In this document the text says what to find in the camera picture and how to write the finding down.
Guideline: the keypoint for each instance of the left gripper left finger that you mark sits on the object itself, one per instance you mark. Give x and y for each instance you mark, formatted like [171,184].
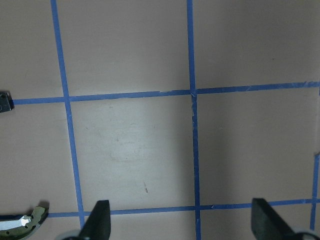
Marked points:
[98,224]

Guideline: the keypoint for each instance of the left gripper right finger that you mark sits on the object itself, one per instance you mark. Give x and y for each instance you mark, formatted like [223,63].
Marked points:
[266,223]

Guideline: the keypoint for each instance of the black rectangular brake pad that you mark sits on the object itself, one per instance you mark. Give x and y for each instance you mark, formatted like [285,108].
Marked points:
[6,102]

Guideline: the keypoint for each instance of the olive metal brake shoe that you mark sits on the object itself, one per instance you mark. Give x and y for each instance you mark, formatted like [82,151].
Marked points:
[21,227]

